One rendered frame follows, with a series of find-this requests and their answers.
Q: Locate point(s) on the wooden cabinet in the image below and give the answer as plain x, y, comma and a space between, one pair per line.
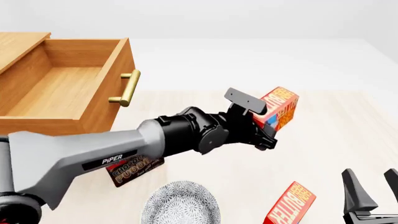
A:
18, 46

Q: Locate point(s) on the flat plate on black stalk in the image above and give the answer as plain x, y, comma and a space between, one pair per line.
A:
245, 99

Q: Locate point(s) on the chocolate pudding box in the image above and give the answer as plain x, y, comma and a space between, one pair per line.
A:
133, 173

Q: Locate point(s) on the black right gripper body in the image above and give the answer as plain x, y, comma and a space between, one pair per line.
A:
373, 218

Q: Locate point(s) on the red and orange butter box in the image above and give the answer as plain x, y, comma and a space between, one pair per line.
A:
281, 109
290, 205

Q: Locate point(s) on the patterned grey bowl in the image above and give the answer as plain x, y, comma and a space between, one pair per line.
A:
182, 205

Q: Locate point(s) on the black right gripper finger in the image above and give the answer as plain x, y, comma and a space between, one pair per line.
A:
356, 196
394, 182

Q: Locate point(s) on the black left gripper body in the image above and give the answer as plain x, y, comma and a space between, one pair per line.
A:
264, 138

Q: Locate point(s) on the open wooden drawer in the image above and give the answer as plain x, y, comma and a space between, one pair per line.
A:
56, 93

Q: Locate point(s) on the grey and black left robot arm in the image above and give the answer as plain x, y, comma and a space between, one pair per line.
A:
93, 147

